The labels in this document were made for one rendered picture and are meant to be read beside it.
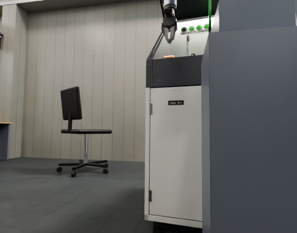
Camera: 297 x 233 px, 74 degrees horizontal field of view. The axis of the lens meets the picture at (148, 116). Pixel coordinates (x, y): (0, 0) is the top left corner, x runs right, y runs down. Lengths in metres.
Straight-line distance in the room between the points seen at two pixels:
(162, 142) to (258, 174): 0.64
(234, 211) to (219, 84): 0.30
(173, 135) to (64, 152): 3.15
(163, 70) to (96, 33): 3.10
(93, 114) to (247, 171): 3.38
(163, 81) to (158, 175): 0.51
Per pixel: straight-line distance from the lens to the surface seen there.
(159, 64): 1.14
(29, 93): 4.54
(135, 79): 3.57
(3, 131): 4.34
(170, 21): 1.23
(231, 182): 0.52
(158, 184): 1.12
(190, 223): 1.15
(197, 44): 1.73
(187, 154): 1.06
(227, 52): 0.54
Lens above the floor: 0.56
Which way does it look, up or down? 4 degrees up
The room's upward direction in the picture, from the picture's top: 1 degrees clockwise
